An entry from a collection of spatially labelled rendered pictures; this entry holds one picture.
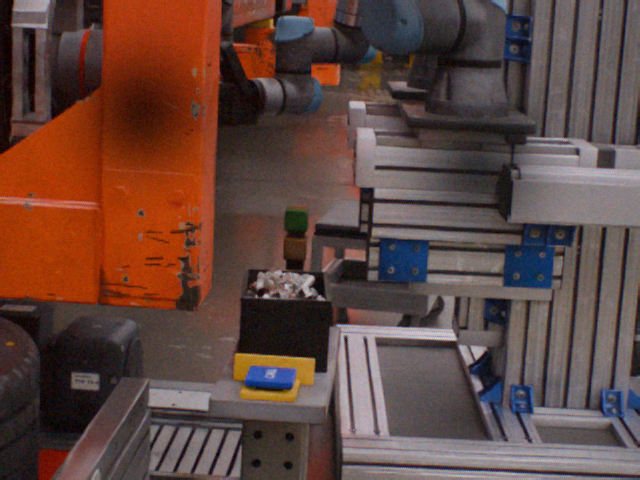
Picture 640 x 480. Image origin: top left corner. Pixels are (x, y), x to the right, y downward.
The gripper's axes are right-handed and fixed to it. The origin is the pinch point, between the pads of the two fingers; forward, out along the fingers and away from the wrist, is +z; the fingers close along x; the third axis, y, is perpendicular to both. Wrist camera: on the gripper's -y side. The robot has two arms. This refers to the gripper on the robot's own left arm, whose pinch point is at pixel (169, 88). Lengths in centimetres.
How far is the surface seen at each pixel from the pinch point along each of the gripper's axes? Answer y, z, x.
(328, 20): 1, -272, 263
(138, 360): 49, 10, -7
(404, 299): 69, -124, 57
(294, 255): 24.8, -2.4, -35.0
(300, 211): 17.2, -2.9, -35.5
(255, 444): 49, 18, -51
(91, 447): 44, 47, -51
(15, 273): 26, 41, -18
